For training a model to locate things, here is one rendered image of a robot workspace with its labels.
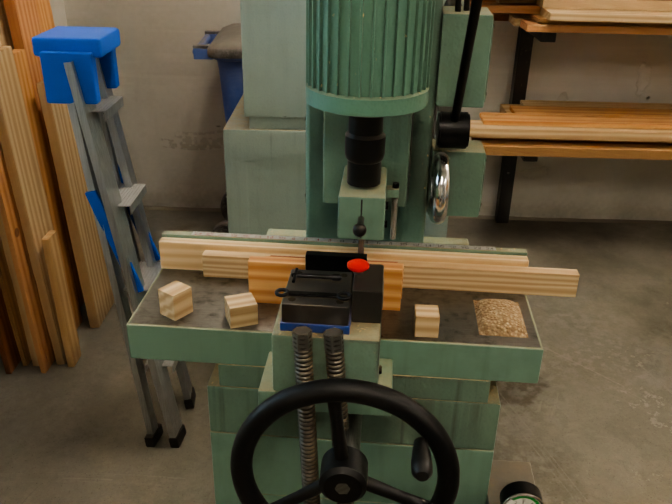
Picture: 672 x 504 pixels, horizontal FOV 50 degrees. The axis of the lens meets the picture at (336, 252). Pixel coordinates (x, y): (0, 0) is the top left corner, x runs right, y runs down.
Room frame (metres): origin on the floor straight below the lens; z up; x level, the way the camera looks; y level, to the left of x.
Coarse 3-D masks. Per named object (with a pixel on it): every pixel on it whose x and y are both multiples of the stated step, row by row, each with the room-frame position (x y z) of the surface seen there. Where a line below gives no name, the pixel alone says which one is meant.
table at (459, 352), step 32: (192, 288) 1.00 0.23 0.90; (224, 288) 1.00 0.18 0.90; (416, 288) 1.02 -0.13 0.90; (160, 320) 0.90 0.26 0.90; (192, 320) 0.90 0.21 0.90; (224, 320) 0.91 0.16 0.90; (384, 320) 0.92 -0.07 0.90; (448, 320) 0.92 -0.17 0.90; (160, 352) 0.89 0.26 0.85; (192, 352) 0.88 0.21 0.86; (224, 352) 0.88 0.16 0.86; (256, 352) 0.88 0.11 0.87; (384, 352) 0.86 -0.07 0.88; (416, 352) 0.86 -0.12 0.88; (448, 352) 0.86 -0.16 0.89; (480, 352) 0.85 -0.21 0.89; (512, 352) 0.85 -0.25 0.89; (384, 384) 0.80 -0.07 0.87
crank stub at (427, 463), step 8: (416, 440) 0.67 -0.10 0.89; (424, 440) 0.67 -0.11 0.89; (416, 448) 0.65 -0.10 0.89; (424, 448) 0.65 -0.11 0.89; (416, 456) 0.64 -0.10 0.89; (424, 456) 0.64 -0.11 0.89; (416, 464) 0.63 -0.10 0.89; (424, 464) 0.62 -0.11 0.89; (432, 464) 0.63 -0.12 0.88; (416, 472) 0.62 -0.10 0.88; (424, 472) 0.62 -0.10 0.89; (432, 472) 0.62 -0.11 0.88; (424, 480) 0.62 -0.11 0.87
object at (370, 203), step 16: (384, 176) 1.07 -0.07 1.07; (352, 192) 1.00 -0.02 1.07; (368, 192) 1.00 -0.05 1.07; (384, 192) 1.00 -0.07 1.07; (352, 208) 0.98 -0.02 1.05; (368, 208) 0.98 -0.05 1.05; (384, 208) 0.98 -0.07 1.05; (352, 224) 0.98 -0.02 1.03; (368, 224) 0.98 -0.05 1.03; (384, 224) 0.98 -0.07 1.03
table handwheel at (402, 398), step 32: (320, 384) 0.69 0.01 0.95; (352, 384) 0.69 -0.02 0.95; (256, 416) 0.69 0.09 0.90; (352, 416) 0.78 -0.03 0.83; (416, 416) 0.67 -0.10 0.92; (352, 448) 0.71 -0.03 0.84; (448, 448) 0.67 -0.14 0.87; (320, 480) 0.67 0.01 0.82; (352, 480) 0.67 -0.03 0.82; (448, 480) 0.67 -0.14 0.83
